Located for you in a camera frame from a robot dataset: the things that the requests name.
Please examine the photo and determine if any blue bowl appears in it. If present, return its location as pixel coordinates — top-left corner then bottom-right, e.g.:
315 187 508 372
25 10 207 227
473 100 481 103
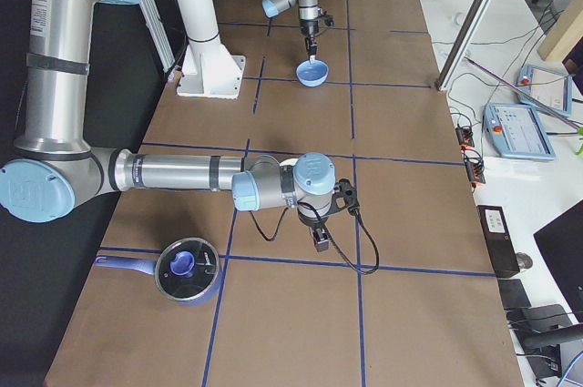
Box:
296 59 329 87

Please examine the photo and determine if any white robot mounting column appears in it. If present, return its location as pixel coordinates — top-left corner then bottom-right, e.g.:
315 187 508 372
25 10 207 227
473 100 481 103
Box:
177 0 246 99

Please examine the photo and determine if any blue saucepan with glass lid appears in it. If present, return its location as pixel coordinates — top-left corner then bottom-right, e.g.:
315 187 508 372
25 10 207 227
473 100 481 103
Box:
94 238 223 306

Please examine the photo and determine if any orange black connector strip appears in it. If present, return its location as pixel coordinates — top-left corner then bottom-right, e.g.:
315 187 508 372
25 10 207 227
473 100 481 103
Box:
455 126 486 189

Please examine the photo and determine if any black power supply box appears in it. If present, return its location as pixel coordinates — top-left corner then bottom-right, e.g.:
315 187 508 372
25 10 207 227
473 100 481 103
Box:
477 205 520 279

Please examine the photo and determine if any near blue teach pendant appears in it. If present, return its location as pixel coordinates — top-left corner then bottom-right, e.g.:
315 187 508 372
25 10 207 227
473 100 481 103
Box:
484 103 556 161

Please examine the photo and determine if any blue teach pendant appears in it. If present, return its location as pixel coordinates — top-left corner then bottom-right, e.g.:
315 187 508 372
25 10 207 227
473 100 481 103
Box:
517 64 573 117
484 103 556 161

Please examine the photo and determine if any far blue teach pendant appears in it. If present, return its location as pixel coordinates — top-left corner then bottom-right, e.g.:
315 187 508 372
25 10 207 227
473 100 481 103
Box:
517 64 573 117

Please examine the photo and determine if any black monitor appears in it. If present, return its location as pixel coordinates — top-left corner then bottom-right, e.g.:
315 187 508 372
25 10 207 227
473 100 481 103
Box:
534 204 583 321

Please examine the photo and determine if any wooden board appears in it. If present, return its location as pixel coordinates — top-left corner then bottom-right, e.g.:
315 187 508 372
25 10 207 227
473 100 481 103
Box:
537 0 583 62

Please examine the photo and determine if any aluminium frame post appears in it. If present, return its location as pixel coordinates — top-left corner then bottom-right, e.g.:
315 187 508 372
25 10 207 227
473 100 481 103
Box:
435 0 492 91

